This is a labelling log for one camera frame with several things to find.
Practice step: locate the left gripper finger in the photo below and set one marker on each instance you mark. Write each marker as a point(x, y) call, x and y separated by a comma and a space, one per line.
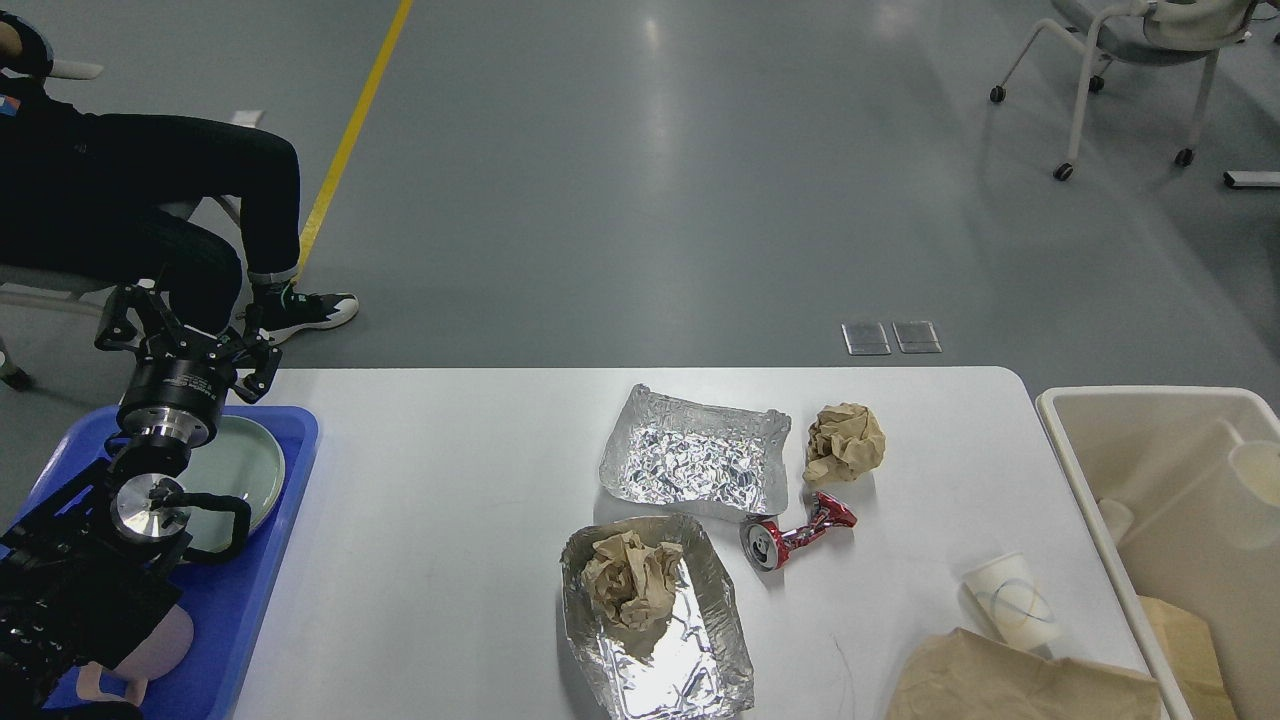
point(136, 319)
point(246, 362)

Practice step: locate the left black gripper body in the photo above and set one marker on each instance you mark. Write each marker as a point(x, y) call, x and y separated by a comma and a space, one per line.
point(174, 399)

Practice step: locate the mint green plate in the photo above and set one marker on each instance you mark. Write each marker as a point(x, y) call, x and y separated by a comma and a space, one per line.
point(245, 461)

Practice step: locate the pink mug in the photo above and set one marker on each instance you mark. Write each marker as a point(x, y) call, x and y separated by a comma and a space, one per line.
point(160, 653)

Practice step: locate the brown paper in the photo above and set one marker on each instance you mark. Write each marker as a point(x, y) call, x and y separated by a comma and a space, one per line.
point(634, 585)

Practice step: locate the foil tray with paper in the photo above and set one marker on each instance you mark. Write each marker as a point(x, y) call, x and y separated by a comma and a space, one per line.
point(692, 665)

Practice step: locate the brown paper ball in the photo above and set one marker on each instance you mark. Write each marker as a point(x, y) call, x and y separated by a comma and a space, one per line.
point(845, 442)

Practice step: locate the brown paper bag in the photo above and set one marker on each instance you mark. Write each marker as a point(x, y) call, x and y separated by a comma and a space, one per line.
point(963, 675)

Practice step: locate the printed paper cup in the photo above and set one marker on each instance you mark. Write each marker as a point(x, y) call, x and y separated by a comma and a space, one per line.
point(1009, 594)

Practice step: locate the white paper cup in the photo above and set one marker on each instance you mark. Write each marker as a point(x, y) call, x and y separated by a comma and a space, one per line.
point(1250, 498)

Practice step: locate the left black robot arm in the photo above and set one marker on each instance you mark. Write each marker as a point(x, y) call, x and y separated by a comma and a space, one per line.
point(86, 571)

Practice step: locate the left white chair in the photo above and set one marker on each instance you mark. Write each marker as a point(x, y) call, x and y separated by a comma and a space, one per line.
point(69, 288)

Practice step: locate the seated person in black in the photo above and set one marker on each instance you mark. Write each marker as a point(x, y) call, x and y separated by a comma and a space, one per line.
point(198, 206)

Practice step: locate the white floor tile marker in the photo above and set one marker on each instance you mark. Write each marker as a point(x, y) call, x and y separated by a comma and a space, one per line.
point(247, 118)

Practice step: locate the empty foil tray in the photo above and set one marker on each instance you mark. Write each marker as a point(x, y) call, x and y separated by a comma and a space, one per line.
point(716, 461)

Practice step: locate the crushed red soda can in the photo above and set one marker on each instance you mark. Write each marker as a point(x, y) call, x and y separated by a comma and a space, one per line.
point(768, 548)

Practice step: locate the metal floor plate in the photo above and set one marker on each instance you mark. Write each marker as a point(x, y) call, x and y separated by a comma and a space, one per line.
point(866, 339)
point(917, 337)

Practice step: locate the white cup in bin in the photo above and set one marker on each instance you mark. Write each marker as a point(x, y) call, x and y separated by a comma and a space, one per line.
point(1117, 518)

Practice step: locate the beige plastic bin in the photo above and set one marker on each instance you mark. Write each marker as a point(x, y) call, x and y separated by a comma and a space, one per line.
point(1163, 451)

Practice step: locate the grey office chair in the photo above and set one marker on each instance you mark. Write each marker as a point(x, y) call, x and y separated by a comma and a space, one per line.
point(1144, 33)

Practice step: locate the white bar on floor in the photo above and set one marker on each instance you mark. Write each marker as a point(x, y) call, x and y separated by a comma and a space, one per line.
point(1252, 179)

